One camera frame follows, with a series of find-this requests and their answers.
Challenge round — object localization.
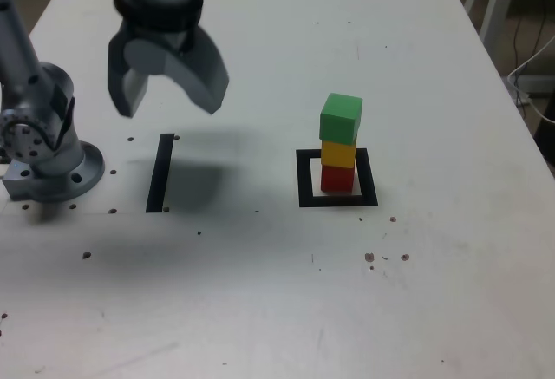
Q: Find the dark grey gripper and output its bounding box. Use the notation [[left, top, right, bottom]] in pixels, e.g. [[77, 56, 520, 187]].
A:
[[107, 23, 231, 119]]

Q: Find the green cube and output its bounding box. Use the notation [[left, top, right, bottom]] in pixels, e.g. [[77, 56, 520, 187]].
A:
[[318, 92, 365, 147]]

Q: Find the yellow cube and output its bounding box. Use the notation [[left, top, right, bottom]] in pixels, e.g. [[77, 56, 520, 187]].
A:
[[320, 139, 358, 170]]

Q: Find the red cube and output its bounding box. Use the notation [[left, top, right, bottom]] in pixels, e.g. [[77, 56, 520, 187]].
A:
[[320, 164, 356, 194]]

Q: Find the black tape square outline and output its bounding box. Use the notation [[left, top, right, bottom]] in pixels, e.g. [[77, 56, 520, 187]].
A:
[[295, 147, 380, 209]]

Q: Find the black tape strip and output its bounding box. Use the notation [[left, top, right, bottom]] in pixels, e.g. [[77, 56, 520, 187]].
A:
[[145, 132, 176, 214]]

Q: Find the white cable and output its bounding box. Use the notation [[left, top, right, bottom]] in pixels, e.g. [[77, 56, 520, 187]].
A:
[[506, 34, 555, 125]]

